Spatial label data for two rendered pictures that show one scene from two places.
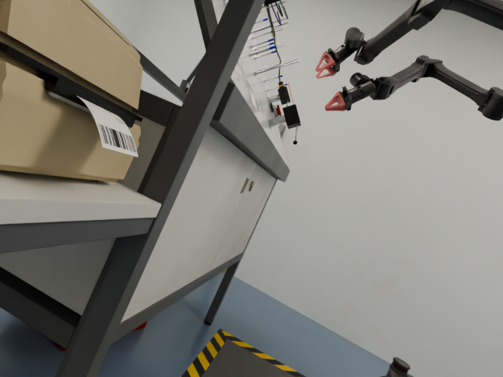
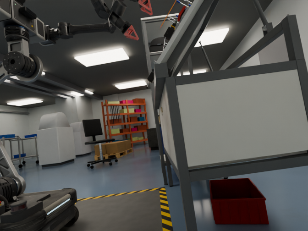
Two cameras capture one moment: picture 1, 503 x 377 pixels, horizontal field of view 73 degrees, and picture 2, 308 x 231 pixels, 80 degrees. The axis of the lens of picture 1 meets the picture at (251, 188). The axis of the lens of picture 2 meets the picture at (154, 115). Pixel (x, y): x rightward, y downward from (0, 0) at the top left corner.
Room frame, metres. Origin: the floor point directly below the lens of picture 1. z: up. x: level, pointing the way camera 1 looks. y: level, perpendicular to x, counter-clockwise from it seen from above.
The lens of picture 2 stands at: (2.43, -0.32, 0.59)
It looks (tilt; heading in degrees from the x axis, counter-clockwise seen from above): 4 degrees up; 168
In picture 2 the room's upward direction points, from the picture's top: 8 degrees counter-clockwise
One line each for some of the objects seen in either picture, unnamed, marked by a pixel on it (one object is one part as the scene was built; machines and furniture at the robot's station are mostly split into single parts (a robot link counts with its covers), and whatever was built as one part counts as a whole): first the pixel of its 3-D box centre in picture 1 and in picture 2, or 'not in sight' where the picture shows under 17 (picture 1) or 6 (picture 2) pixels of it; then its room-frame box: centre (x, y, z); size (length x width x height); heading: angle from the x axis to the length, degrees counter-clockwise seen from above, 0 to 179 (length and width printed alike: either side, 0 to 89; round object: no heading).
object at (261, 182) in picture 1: (248, 216); (167, 125); (1.39, -0.03, 0.60); 0.55 x 0.03 x 0.39; 169
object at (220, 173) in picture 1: (203, 219); (163, 127); (0.85, 0.08, 0.60); 0.55 x 0.02 x 0.39; 169
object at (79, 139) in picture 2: not in sight; (79, 138); (-5.23, -1.80, 0.65); 0.69 x 0.59 x 1.29; 162
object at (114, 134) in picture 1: (108, 128); not in sight; (0.31, 0.14, 0.73); 0.06 x 0.05 x 0.03; 172
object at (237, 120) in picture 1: (266, 155); (158, 96); (1.12, 0.00, 0.83); 1.18 x 0.06 x 0.06; 169
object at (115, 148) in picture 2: not in sight; (114, 149); (-3.11, -0.46, 0.19); 1.12 x 0.80 x 0.39; 162
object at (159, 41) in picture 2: not in sight; (161, 48); (0.33, 0.31, 1.56); 0.30 x 0.23 x 0.19; 81
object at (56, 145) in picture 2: not in sight; (56, 138); (-3.36, -2.05, 0.73); 0.76 x 0.66 x 1.46; 163
